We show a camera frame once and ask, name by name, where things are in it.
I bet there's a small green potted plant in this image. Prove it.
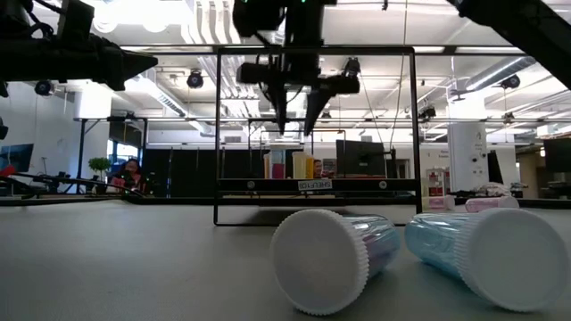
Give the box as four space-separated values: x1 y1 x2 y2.
87 156 112 193

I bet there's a small yellow pill bottle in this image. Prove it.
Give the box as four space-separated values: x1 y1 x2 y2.
292 151 310 180

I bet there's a white square building pillar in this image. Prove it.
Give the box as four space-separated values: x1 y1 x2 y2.
447 95 490 193

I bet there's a grey table mat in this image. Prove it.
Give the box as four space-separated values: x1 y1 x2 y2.
0 199 571 321

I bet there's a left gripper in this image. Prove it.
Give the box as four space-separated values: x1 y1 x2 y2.
26 37 161 93

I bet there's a wooden shelf black wire frame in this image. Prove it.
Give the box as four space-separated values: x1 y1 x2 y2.
212 45 424 227

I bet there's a black monitor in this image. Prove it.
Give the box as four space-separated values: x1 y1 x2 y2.
542 136 571 174
335 139 387 178

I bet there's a black partition panel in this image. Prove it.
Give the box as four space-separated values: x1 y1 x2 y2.
142 147 269 198

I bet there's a small pink pill bottle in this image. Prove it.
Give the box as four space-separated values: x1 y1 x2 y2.
269 149 287 180

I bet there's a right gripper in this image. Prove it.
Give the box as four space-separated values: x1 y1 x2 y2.
235 52 361 137

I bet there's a monitor with blue screen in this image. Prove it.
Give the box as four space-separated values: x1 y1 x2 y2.
0 143 36 174

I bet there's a black metal rig frame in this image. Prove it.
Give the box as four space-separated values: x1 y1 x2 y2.
0 193 571 210

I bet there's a white rack with red bins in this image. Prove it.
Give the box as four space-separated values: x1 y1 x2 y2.
426 167 447 198

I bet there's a black stand frame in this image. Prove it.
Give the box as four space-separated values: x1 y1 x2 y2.
73 115 149 197

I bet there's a black ceiling light track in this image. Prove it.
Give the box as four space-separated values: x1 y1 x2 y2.
119 43 564 56
146 116 571 125

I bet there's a teal printed pill bottle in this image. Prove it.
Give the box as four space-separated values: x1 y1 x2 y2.
403 207 571 313

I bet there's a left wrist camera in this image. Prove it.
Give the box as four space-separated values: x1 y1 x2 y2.
56 0 95 42

